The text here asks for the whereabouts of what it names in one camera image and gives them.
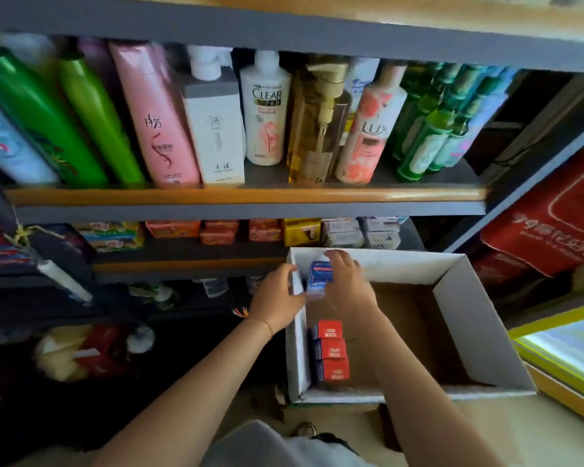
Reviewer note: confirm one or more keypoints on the red printed bag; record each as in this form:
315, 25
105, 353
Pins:
550, 223

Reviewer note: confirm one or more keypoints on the white cardboard box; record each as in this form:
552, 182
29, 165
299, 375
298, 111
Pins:
472, 330

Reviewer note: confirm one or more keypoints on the green and yellow soap packets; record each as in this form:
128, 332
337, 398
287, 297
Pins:
112, 235

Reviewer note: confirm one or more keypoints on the dark green shampoo bottle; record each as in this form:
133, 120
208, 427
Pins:
39, 121

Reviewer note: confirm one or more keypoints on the blue toothpaste box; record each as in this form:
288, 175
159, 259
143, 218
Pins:
319, 279

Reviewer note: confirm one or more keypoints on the white bottle with pink label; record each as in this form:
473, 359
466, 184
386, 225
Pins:
265, 116

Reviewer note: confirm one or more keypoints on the red packet under bag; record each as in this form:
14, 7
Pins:
501, 269

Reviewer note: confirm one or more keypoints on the grey metal shelf unit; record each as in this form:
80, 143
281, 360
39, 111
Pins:
253, 201

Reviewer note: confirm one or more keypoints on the person's left thumb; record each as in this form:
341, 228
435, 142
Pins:
296, 300

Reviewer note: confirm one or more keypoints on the yellow framed freezer lid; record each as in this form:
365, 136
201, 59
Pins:
564, 355

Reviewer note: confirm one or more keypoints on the dark plastic packet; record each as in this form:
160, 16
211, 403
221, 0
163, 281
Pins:
65, 255

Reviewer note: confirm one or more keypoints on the row of green glass bottles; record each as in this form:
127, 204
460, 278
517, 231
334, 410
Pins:
443, 121

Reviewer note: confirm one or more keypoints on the person's right forearm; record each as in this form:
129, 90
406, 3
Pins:
418, 398

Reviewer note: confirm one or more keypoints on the golden pump bottle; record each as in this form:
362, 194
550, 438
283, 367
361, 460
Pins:
316, 136

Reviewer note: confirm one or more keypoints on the person's left forearm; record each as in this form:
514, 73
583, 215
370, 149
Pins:
190, 403

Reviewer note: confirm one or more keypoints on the white and green small bottles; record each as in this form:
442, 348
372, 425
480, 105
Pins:
153, 294

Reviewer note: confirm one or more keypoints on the mauve bottle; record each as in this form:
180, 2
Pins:
95, 58

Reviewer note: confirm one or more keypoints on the person's left hand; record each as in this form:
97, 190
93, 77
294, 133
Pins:
271, 301

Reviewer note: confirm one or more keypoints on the pale blue shampoo bottle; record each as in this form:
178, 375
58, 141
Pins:
7, 150

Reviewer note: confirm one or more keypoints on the pink shampoo bottle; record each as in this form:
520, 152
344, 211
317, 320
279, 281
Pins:
160, 126

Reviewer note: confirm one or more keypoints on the white bottle with blue label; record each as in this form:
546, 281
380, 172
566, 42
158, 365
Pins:
362, 82

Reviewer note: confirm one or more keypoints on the grey shirt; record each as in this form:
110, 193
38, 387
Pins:
272, 447

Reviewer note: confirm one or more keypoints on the white square pump bottle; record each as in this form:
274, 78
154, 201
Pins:
214, 131

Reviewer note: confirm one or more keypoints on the stack of grey soap boxes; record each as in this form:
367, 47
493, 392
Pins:
382, 233
343, 233

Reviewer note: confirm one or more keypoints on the small white bottle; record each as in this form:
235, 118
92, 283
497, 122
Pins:
213, 287

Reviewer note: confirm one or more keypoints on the pink floral body wash bottle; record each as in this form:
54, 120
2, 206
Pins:
367, 136

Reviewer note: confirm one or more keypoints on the person's right hand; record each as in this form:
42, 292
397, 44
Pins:
349, 289

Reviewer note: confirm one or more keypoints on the red plastic packet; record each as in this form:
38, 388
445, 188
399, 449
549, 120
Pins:
102, 350

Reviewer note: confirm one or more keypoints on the wide orange soap box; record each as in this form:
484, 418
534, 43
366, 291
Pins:
173, 229

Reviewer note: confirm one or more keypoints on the person's right fingers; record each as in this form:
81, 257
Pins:
343, 260

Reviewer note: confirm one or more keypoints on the white round brush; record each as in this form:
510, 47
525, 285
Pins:
141, 339

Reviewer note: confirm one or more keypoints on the white hanging tube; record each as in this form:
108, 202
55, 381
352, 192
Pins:
63, 282

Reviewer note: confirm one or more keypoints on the light green shampoo bottle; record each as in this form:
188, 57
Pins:
100, 121

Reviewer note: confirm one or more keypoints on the yellow and white plush bag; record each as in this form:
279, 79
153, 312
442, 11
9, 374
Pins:
58, 352

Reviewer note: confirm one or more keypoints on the red toothpaste box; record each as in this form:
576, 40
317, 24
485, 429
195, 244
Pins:
332, 370
327, 330
330, 349

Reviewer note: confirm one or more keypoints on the yellow soap box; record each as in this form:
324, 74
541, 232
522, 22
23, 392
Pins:
301, 232

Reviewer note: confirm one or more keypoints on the stack of red toothpaste boxes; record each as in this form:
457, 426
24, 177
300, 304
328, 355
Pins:
2, 247

